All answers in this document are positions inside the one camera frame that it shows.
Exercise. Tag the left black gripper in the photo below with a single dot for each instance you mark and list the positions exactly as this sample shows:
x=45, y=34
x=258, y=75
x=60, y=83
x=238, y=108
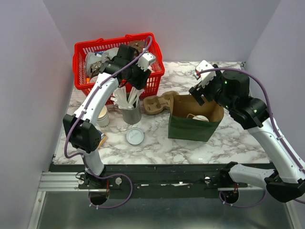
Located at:
x=141, y=82

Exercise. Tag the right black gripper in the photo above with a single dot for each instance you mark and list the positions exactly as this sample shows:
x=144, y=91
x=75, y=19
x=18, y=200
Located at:
x=197, y=92

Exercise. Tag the white plastic cup lid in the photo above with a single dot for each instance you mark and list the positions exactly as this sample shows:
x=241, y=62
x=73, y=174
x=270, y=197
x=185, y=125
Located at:
x=201, y=118

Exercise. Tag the dark green paper bag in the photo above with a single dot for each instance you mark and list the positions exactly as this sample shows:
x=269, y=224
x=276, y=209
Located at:
x=182, y=126

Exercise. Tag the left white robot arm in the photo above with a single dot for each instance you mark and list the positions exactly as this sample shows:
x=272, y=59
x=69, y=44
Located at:
x=80, y=127

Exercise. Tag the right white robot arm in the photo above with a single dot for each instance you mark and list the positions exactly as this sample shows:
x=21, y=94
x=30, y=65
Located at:
x=230, y=88

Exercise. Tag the red plastic shopping basket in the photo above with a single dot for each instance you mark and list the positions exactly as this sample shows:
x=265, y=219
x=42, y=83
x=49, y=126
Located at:
x=81, y=49

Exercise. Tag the brown pulp cup carrier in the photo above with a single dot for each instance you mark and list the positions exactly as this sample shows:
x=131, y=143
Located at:
x=156, y=104

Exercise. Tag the brown lid cream tub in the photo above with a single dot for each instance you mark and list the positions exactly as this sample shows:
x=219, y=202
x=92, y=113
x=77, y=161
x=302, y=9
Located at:
x=138, y=45

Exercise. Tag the grey wrapped package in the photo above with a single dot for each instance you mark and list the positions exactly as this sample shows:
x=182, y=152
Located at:
x=109, y=54

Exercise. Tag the metal straw holder cup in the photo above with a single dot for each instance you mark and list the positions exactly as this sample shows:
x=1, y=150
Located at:
x=133, y=116

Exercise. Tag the patterned grey pouch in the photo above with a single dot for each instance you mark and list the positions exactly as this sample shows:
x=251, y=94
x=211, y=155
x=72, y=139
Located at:
x=93, y=62

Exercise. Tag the stack of paper cups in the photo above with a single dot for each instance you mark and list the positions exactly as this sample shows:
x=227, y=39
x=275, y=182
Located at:
x=103, y=118

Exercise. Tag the stack of white lids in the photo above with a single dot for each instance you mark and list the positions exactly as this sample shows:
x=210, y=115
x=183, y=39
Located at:
x=135, y=136

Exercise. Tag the orange sponge blue label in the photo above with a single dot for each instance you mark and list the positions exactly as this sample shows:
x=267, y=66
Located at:
x=103, y=139

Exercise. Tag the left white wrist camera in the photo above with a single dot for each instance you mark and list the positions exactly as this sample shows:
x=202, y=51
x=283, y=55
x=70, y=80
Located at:
x=146, y=60

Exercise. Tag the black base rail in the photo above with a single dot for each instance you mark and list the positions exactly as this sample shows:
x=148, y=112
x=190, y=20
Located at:
x=146, y=181

